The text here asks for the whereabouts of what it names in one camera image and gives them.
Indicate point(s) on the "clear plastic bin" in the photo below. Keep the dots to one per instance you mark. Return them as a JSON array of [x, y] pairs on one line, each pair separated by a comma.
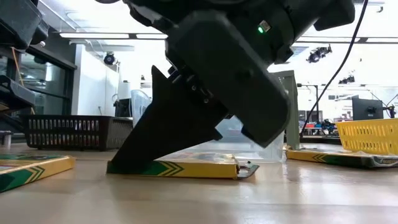
[[140, 105]]

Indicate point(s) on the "black plastic basket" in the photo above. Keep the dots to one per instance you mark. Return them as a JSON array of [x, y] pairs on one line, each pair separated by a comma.
[[77, 133]]

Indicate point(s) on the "black computer monitor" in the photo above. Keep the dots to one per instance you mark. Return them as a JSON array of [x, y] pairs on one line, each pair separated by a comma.
[[122, 108], [367, 109]]

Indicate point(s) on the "black ceiling dome camera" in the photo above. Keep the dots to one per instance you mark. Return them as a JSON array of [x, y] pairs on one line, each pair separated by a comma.
[[109, 58]]

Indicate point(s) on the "yellow green crayon box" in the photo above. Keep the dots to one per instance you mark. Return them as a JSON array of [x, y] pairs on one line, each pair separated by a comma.
[[202, 169], [342, 158], [31, 172]]

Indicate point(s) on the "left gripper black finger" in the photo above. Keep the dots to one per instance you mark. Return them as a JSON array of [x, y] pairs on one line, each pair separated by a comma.
[[168, 130]]

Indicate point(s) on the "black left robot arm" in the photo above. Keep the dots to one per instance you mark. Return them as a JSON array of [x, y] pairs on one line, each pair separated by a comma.
[[217, 4]]

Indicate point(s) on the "black ceiling spotlight cluster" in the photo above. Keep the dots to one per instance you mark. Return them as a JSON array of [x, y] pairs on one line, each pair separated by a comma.
[[317, 54]]

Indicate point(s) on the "green perforated metal shelf riser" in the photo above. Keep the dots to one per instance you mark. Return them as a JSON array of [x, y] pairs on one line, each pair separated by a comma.
[[289, 109]]

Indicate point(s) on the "yellow plastic basket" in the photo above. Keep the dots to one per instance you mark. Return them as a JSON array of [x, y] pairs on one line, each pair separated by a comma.
[[367, 137]]

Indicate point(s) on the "long ceiling light strip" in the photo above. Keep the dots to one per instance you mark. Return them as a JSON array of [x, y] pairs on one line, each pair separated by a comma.
[[93, 35]]

